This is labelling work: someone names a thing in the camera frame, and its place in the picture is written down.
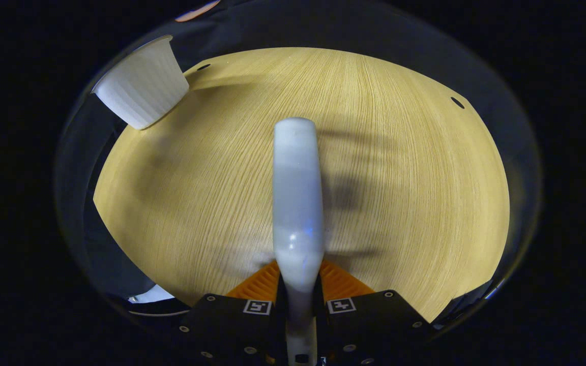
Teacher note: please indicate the wooden desktop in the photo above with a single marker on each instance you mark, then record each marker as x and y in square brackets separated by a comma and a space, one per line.
[415, 193]

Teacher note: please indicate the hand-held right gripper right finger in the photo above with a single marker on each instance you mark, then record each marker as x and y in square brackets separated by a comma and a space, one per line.
[369, 320]

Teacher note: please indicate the white ribbed garbage bin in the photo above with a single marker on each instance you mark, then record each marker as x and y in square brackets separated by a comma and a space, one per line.
[143, 84]

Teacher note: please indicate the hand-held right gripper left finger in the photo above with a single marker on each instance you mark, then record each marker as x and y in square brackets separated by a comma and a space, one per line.
[232, 325]

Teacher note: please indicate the small grey broom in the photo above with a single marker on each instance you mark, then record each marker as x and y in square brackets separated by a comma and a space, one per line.
[297, 193]

